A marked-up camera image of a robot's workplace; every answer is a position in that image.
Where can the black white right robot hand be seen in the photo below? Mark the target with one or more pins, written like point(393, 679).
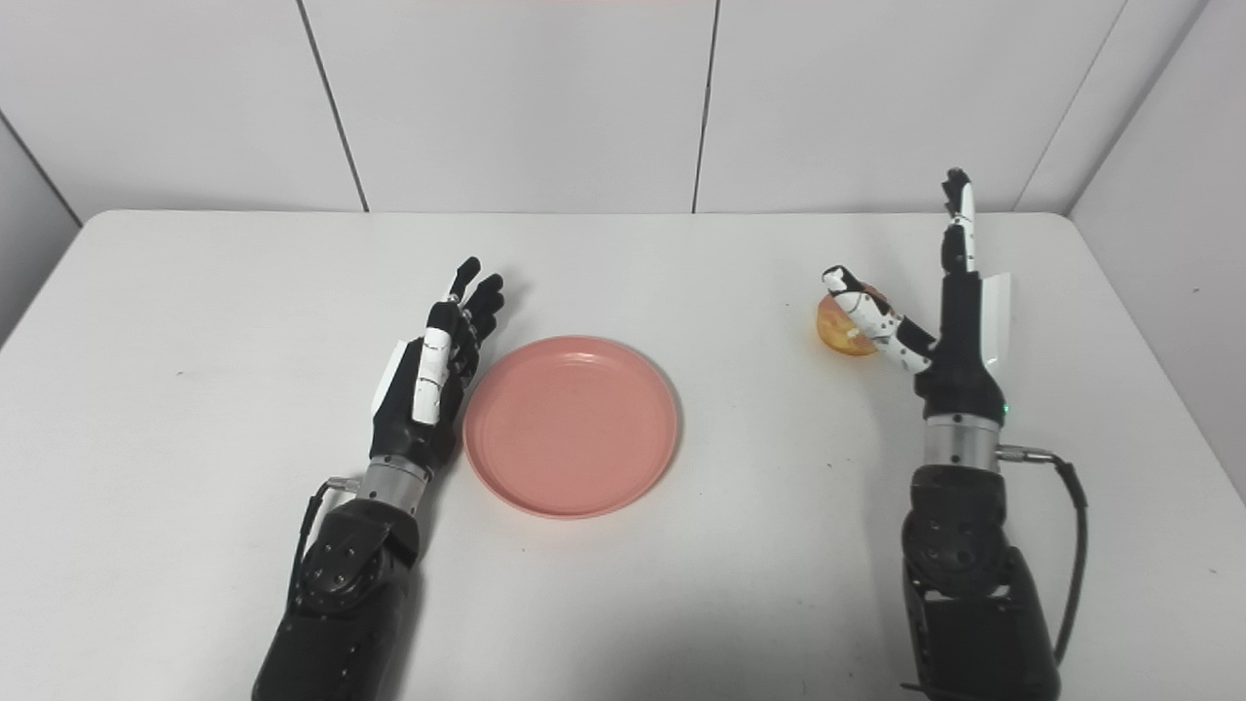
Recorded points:
point(959, 360)

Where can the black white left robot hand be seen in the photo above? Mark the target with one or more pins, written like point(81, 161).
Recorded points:
point(394, 419)

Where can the golden cream puff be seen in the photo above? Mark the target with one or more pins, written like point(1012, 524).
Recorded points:
point(835, 326)

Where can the pink round plate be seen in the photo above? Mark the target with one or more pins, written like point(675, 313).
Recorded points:
point(574, 428)

